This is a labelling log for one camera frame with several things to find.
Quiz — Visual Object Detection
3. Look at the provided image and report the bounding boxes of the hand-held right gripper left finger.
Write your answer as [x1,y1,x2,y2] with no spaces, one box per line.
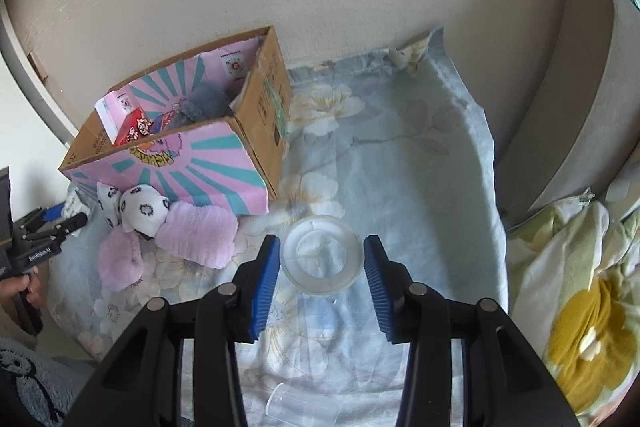
[72,234,281,427]

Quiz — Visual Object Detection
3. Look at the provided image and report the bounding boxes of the pink and white fuzzy socks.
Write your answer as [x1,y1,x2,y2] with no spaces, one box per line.
[96,181,240,293]

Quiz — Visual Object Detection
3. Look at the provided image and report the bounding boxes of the clear tape roll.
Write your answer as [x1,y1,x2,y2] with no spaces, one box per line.
[278,215,365,297]

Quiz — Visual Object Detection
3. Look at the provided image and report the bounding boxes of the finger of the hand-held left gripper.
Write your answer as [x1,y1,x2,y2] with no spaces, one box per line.
[27,212,89,244]
[19,204,67,233]

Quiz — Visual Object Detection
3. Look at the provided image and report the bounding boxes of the light blue floral cloth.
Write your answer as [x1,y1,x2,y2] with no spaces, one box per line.
[47,26,509,427]

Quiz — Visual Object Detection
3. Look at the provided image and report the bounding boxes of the green yellow floral quilt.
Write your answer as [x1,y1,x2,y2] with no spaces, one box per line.
[504,196,640,427]

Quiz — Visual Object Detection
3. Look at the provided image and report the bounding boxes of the red cartoon snack box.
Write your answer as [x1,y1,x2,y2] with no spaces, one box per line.
[113,107,177,147]

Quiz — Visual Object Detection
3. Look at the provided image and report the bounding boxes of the white door frame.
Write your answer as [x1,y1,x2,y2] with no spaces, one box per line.
[0,0,82,150]

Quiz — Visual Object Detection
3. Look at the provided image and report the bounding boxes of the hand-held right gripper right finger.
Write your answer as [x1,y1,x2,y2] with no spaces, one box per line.
[363,234,581,427]

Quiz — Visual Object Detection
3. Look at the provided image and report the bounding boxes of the person's left hand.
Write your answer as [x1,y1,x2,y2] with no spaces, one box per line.
[0,271,45,310]

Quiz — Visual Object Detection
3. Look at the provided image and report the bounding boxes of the pink patterned cardboard box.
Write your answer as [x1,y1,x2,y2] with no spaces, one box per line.
[58,25,293,216]

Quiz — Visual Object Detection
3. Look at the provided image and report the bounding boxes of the grey cushion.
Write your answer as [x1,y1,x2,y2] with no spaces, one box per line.
[497,0,640,219]

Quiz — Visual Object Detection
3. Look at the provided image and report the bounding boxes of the grey panda print clothing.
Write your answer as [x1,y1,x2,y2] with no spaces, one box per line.
[0,334,97,427]

